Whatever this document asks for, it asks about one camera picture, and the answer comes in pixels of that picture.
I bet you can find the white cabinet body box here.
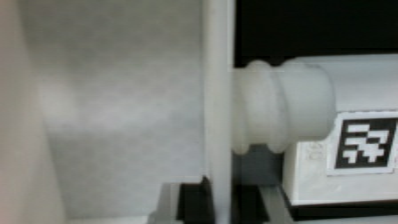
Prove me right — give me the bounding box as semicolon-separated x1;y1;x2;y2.
0;0;233;224

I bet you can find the white door panel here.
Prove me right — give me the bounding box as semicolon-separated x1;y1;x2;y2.
231;53;398;205

